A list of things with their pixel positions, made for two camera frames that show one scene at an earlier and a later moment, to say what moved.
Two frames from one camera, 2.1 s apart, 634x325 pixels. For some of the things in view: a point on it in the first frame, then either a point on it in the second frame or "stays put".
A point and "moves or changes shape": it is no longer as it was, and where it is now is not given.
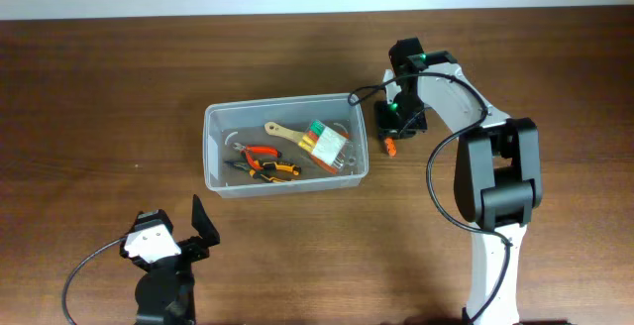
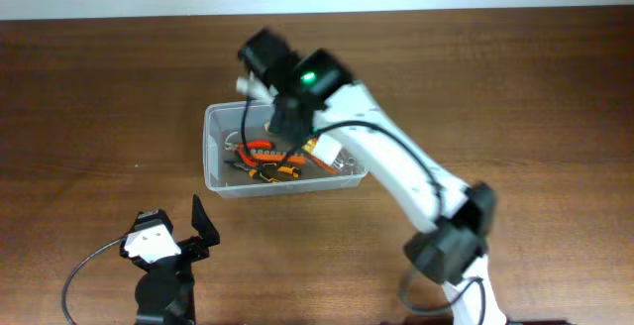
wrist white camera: (152, 242) stays put
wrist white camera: (391, 88) → (250, 87)
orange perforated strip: (391, 147) moves or changes shape
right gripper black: (401, 130) → (285, 123)
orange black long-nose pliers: (262, 169) stays put
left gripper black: (188, 250) stays put
